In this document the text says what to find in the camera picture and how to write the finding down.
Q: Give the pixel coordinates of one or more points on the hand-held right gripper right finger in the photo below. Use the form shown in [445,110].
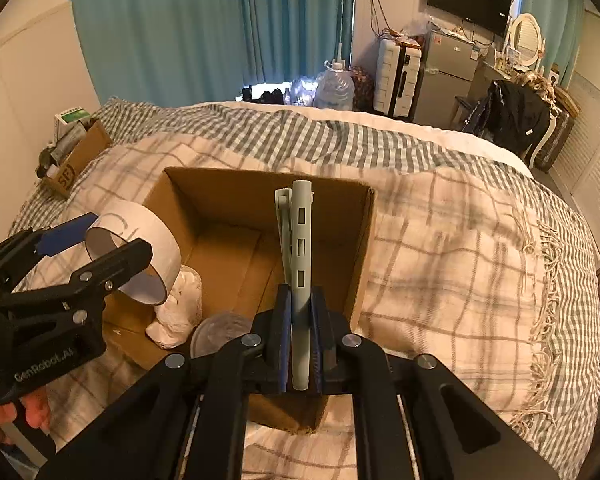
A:
[320,345]

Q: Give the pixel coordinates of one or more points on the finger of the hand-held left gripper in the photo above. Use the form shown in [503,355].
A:
[65,237]
[122,260]

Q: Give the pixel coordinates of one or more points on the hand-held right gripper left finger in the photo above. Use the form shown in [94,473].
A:
[281,345]

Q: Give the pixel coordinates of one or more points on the white tape roll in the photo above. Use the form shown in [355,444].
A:
[152,240]

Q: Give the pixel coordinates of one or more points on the grey plastic printed part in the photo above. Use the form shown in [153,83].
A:
[300,260]

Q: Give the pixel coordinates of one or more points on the large cardboard box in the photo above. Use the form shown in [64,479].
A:
[220,240]

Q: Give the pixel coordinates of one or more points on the person's left hand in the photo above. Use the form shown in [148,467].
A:
[30,412]

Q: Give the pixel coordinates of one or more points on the clear round plastic lid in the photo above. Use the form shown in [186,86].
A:
[220,332]

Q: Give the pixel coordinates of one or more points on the crumpled white plastic bag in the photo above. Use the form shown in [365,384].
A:
[180,305]

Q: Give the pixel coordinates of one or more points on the small cardboard box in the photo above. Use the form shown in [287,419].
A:
[87,152]

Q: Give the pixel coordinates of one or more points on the white and green carton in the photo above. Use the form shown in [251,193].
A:
[70,117]

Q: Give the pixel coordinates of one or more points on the cream plaid blanket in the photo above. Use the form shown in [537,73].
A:
[455,270]

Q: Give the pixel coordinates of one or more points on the grey checkered bed sheet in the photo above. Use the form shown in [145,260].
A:
[305,132]

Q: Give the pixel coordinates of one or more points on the wide teal curtain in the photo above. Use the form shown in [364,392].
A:
[180,25]

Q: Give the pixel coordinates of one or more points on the pile of clear plastic bottles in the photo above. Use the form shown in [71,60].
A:
[302,91]

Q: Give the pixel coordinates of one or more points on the large clear water jug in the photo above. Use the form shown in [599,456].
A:
[334,87]

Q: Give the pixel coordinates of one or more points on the white suitcase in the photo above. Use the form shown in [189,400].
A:
[397,77]

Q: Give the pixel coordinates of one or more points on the white chair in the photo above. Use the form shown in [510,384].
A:
[542,142]

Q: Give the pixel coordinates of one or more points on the silver refrigerator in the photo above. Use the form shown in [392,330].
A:
[447,72]

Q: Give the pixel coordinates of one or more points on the black jacket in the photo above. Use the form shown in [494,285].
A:
[517,112]

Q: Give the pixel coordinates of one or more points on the brown wicker trunk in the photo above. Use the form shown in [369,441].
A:
[560,135]

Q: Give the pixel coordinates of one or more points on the white louvered wardrobe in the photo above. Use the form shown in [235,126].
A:
[592,125]

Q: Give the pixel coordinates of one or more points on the white oval mirror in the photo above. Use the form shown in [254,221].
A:
[526,37]

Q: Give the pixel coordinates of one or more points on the narrow teal curtain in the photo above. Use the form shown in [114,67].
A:
[555,5]

